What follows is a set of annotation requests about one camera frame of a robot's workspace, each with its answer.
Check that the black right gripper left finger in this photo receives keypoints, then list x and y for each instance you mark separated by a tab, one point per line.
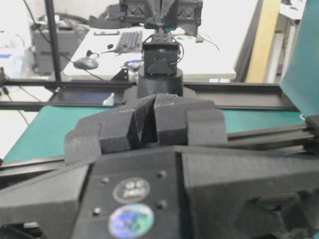
119	129

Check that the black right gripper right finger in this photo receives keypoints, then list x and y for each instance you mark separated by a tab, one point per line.
189	121

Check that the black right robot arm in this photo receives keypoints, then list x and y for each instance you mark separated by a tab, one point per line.
161	51

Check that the white desk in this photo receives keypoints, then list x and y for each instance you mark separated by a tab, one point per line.
224	27

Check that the black computer mouse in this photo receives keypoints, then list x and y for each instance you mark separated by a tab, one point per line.
86	63

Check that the grey cabinet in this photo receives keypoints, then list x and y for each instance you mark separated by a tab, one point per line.
68	42

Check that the black keyboard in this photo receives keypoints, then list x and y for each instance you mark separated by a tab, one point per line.
129	42

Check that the black vertical pole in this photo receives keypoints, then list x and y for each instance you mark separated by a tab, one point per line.
53	39

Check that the black aluminium frame rail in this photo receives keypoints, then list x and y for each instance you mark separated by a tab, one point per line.
91	93

